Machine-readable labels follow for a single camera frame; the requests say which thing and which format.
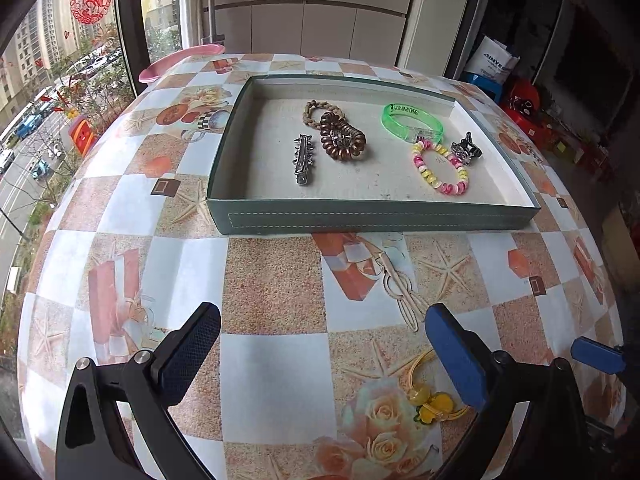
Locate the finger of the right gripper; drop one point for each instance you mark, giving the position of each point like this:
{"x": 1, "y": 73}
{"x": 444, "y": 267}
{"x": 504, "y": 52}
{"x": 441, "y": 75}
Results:
{"x": 598, "y": 356}

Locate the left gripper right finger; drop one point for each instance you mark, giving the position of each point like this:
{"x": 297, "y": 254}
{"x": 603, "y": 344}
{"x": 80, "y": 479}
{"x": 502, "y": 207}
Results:
{"x": 466, "y": 359}

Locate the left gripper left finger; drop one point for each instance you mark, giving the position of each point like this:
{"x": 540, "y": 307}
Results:
{"x": 182, "y": 352}

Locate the black hair claw clip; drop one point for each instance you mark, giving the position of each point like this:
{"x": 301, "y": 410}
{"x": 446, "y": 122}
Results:
{"x": 466, "y": 151}

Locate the green jewelry tray box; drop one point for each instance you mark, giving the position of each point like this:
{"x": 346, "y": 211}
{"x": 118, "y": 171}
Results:
{"x": 252, "y": 187}

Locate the patterned checkered tablecloth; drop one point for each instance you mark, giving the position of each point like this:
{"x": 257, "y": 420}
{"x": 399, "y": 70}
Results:
{"x": 321, "y": 339}

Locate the green translucent bangle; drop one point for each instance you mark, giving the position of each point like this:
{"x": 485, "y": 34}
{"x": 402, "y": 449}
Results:
{"x": 410, "y": 123}

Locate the silver spiked hair clip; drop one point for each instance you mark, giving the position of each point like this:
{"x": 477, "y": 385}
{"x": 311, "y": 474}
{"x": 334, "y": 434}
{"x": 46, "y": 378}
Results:
{"x": 303, "y": 159}

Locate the blue plastic stool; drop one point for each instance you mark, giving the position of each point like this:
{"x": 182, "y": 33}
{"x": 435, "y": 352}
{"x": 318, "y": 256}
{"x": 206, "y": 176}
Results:
{"x": 491, "y": 88}

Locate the pink plastic basin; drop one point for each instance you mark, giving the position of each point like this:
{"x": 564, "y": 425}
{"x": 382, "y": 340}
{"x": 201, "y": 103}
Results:
{"x": 161, "y": 66}

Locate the white shopping bag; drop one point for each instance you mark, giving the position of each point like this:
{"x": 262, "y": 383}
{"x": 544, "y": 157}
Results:
{"x": 492, "y": 61}

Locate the white cabinet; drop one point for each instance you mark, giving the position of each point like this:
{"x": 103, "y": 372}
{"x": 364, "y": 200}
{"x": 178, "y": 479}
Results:
{"x": 364, "y": 30}

